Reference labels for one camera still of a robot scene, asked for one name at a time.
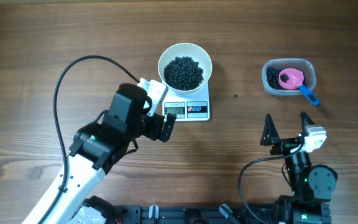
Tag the pink scoop with blue handle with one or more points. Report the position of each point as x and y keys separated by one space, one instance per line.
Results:
x=296 y=78

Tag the black beans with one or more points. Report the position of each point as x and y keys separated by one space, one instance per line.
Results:
x=272 y=78
x=284 y=77
x=183 y=73

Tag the clear plastic container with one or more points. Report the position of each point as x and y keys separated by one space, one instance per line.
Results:
x=274 y=66

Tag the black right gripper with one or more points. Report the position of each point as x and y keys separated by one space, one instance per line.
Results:
x=288 y=146

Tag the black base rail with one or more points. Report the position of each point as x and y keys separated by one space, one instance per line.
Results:
x=128 y=214

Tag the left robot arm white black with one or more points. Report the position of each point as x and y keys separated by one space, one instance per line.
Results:
x=98 y=146

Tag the black beans in container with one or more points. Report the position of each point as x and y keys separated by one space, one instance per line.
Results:
x=272 y=78

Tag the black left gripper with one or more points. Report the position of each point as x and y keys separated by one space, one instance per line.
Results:
x=161 y=127

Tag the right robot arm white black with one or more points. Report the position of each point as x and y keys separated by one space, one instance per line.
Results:
x=311 y=185

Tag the white digital kitchen scale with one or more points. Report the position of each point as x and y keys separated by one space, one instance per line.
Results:
x=192 y=107

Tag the white bowl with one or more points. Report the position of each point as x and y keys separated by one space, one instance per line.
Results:
x=197 y=53

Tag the black beans in bowl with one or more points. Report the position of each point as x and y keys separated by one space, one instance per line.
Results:
x=183 y=73

